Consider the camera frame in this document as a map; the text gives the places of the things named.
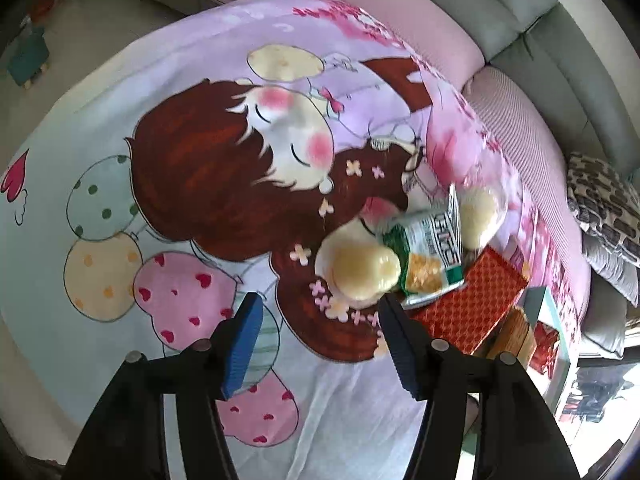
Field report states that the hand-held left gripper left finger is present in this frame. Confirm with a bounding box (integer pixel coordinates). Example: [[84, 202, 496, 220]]
[[60, 291, 265, 480]]

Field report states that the red patterned box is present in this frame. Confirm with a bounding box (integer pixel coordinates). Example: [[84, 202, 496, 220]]
[[412, 246, 530, 356]]

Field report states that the cream bun packet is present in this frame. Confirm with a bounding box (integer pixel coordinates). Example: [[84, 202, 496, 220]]
[[455, 175, 508, 251], [315, 216, 402, 308]]

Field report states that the teal stool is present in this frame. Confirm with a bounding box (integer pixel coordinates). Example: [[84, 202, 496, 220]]
[[6, 25, 51, 88]]

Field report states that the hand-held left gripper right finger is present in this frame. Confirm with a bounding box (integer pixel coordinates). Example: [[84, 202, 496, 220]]
[[377, 292, 583, 480]]

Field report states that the green white chips packet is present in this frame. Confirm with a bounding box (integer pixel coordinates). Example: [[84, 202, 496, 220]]
[[381, 184, 468, 310]]

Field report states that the red cartoon snack packet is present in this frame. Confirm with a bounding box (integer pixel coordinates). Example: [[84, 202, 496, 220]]
[[529, 320, 562, 376]]

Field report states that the pink sofa cover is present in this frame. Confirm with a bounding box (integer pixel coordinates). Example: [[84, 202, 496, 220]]
[[130, 0, 593, 281]]

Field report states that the printed blanket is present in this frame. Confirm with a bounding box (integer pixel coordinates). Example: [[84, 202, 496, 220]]
[[0, 0, 583, 480]]

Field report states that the teal rimmed tray box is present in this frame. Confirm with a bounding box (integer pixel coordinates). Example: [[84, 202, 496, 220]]
[[520, 285, 581, 413]]

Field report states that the black white patterned pillow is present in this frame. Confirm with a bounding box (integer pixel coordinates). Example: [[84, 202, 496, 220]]
[[565, 151, 640, 268]]

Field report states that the brown bread packet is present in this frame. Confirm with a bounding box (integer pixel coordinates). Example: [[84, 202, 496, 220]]
[[486, 306, 538, 367]]

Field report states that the grey quilted pillow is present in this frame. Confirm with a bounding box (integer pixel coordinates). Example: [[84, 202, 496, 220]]
[[582, 232, 640, 308]]

